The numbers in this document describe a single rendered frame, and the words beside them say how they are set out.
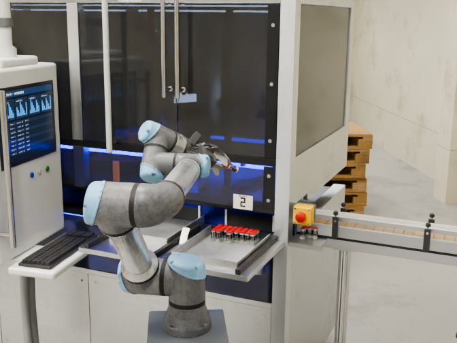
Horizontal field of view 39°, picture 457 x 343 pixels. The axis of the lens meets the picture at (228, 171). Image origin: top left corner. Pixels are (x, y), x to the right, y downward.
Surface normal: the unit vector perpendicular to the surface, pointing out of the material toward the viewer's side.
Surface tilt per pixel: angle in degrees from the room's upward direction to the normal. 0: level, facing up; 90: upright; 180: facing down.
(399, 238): 90
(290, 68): 90
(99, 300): 90
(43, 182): 90
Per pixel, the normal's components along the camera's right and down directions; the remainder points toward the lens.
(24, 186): 0.96, 0.07
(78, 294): -0.39, 0.21
